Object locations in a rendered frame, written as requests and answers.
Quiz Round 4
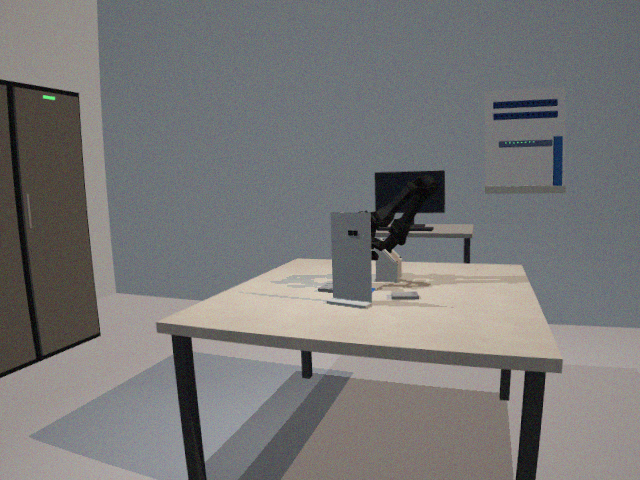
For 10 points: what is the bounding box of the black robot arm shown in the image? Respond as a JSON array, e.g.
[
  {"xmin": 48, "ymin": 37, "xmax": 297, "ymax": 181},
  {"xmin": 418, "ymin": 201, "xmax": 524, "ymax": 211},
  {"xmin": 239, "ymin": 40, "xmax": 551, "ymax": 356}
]
[{"xmin": 369, "ymin": 175, "xmax": 438, "ymax": 254}]

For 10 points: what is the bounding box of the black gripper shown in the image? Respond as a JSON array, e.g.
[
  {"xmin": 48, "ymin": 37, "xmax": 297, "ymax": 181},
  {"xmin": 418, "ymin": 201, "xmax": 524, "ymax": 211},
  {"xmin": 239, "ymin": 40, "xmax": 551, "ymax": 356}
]
[{"xmin": 371, "ymin": 232, "xmax": 379, "ymax": 260}]

